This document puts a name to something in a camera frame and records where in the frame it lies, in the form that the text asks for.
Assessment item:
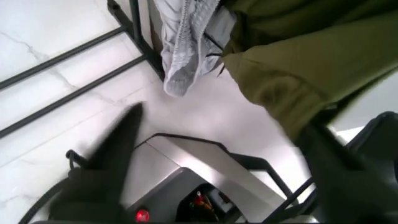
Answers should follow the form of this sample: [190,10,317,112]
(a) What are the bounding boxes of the black cable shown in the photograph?
[18,149,90,222]

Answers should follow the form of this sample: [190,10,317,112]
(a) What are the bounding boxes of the green long-sleeved shirt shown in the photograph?
[221,0,398,141]

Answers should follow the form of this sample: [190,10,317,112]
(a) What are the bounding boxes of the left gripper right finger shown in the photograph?
[295,119,398,222]

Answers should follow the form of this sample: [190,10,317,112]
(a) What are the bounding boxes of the black clothes rack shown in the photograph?
[0,0,166,140]

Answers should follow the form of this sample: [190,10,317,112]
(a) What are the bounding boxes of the pale grey shorts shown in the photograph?
[154,0,238,98]

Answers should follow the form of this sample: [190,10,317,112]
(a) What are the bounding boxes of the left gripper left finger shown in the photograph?
[49,101,144,222]

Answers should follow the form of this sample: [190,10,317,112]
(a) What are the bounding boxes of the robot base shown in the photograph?
[119,111,398,222]

